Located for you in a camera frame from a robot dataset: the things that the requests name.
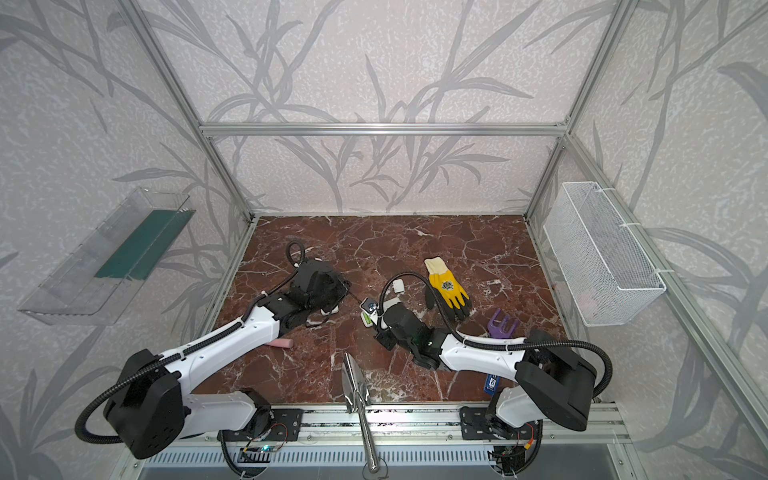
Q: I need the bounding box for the white green-screen remote control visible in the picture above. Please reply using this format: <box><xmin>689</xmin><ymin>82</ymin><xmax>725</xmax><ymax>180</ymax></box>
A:
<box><xmin>305</xmin><ymin>306</ymin><xmax>339</xmax><ymax>328</ymax></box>

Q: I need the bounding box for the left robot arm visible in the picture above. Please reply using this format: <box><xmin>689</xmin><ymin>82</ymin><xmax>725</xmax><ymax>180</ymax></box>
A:
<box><xmin>74</xmin><ymin>259</ymin><xmax>351</xmax><ymax>459</ymax></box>

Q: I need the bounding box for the white wire wall basket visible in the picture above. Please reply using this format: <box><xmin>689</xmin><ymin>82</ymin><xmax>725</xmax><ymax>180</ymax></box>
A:
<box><xmin>544</xmin><ymin>181</ymin><xmax>666</xmax><ymax>327</ymax></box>

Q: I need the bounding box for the red white remote control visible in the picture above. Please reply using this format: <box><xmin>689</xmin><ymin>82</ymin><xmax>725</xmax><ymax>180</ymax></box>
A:
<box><xmin>359</xmin><ymin>297</ymin><xmax>378</xmax><ymax>328</ymax></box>

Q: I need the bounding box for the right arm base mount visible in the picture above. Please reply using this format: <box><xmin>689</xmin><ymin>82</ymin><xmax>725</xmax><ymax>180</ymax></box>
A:
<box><xmin>459</xmin><ymin>406</ymin><xmax>537</xmax><ymax>442</ymax></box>

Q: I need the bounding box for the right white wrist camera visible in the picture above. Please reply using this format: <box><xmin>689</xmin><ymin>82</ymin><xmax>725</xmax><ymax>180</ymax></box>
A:
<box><xmin>377</xmin><ymin>296</ymin><xmax>401</xmax><ymax>319</ymax></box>

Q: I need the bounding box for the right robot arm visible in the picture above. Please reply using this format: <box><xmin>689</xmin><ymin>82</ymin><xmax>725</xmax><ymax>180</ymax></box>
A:
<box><xmin>375</xmin><ymin>302</ymin><xmax>612</xmax><ymax>438</ymax></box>

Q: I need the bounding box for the clear plastic wall shelf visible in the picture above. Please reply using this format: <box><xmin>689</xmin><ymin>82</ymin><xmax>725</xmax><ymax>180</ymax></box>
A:
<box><xmin>19</xmin><ymin>187</ymin><xmax>195</xmax><ymax>326</ymax></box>

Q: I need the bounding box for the yellow black work glove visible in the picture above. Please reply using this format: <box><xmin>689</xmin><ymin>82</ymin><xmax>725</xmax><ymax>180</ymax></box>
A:
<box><xmin>424</xmin><ymin>257</ymin><xmax>472</xmax><ymax>322</ymax></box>

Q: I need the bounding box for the metal trowel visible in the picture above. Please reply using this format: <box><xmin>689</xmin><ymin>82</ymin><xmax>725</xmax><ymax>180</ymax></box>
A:
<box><xmin>342</xmin><ymin>352</ymin><xmax>381</xmax><ymax>474</ymax></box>

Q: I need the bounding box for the purple toy shovel pink handle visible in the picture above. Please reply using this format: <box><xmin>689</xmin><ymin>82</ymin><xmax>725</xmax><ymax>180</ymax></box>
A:
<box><xmin>268</xmin><ymin>338</ymin><xmax>294</xmax><ymax>349</ymax></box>

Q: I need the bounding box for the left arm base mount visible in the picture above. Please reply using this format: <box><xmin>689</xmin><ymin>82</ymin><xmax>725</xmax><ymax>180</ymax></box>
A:
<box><xmin>217</xmin><ymin>408</ymin><xmax>304</xmax><ymax>442</ymax></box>

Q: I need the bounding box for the blue lighter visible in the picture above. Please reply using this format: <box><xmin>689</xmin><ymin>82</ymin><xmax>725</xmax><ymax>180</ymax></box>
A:
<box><xmin>483</xmin><ymin>374</ymin><xmax>500</xmax><ymax>396</ymax></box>

